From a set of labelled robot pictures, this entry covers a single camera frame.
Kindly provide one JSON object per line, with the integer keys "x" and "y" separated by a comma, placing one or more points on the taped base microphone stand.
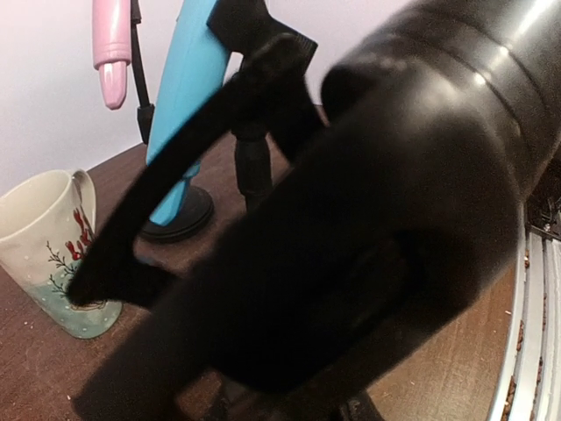
{"x": 244, "y": 27}

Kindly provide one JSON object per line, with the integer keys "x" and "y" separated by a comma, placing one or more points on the black toy microphone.
{"x": 402, "y": 204}

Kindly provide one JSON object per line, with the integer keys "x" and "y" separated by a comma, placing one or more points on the blue toy microphone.
{"x": 194, "y": 70}

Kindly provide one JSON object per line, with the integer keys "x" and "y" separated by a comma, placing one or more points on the pink toy microphone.
{"x": 111, "y": 43}

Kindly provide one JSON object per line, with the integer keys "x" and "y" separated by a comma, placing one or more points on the white ceramic mug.
{"x": 47, "y": 225}

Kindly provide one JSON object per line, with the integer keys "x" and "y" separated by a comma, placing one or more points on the front aluminium rail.
{"x": 529, "y": 383}

